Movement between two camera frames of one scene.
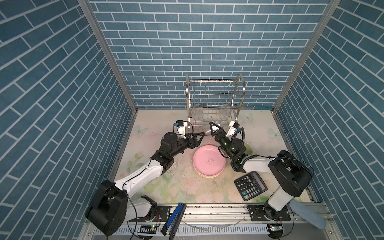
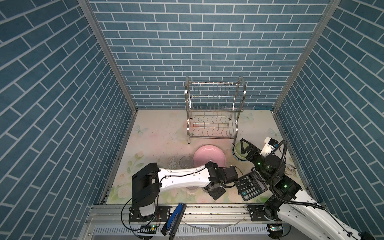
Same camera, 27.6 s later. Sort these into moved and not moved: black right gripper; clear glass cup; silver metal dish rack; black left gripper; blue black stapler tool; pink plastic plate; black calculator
Moved: black left gripper; clear glass cup; black right gripper
Not moved: blue black stapler tool; black calculator; silver metal dish rack; pink plastic plate
